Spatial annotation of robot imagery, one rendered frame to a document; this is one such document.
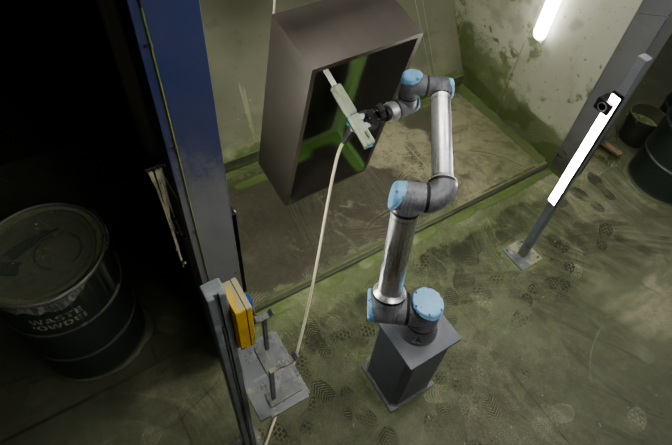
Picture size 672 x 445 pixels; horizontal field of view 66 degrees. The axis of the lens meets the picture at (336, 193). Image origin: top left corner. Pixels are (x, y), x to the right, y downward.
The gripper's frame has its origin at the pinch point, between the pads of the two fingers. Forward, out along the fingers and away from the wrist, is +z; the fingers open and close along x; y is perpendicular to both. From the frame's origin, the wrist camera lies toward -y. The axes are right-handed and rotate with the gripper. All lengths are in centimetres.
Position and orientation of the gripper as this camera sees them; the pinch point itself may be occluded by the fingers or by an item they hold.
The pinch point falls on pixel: (352, 125)
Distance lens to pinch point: 224.7
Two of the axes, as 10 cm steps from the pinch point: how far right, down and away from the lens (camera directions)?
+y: -2.9, 3.5, 8.9
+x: -4.9, -8.5, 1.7
